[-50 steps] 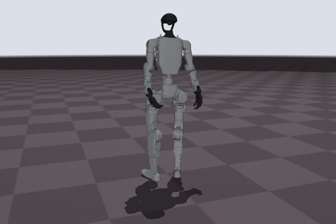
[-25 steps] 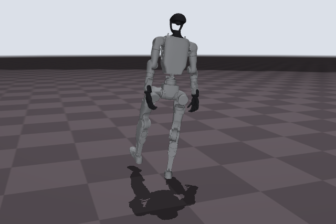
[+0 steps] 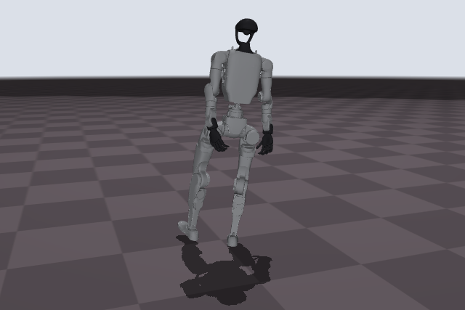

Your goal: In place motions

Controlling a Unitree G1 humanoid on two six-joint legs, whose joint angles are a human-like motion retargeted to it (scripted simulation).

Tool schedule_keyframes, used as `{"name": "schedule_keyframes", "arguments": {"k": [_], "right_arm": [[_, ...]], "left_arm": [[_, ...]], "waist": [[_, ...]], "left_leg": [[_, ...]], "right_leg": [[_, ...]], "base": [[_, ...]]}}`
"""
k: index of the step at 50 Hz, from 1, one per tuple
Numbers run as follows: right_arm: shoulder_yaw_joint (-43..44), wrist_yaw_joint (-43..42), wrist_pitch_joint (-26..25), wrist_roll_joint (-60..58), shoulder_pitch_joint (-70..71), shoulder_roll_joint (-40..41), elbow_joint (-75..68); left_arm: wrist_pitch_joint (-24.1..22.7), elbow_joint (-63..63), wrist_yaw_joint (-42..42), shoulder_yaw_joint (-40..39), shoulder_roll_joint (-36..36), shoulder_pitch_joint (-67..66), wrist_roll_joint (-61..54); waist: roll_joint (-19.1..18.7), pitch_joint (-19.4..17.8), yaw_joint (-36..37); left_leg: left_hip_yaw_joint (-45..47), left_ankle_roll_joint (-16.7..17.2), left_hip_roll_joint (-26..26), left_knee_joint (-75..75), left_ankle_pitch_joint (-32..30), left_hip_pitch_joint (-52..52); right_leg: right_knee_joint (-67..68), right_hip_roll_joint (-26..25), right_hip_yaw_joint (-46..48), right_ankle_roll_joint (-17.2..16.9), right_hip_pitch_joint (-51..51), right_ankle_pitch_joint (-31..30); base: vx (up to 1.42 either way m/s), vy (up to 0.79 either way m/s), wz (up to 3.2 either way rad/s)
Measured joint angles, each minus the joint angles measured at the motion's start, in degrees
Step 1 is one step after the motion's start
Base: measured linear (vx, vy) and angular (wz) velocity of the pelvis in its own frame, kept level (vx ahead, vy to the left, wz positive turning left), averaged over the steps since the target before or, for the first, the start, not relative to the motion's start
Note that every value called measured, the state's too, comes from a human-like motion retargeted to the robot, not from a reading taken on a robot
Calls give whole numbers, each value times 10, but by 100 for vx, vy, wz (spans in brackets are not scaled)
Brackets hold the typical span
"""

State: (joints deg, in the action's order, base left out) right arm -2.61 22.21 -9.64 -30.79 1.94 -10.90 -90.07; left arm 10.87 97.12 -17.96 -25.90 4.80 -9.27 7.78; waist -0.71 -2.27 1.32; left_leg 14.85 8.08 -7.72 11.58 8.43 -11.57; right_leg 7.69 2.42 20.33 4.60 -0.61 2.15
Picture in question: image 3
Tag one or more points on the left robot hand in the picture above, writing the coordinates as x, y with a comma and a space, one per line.
215, 137

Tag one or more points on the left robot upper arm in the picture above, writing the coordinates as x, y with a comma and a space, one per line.
217, 59

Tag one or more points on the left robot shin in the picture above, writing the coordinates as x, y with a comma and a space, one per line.
195, 200

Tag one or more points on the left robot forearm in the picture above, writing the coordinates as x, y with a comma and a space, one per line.
211, 105

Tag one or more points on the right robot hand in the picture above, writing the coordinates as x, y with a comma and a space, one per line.
266, 142

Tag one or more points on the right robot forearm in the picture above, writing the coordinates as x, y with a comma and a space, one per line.
266, 115

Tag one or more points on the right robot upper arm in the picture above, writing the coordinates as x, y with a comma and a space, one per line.
266, 80

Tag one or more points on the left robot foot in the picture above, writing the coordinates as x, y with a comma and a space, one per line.
192, 234

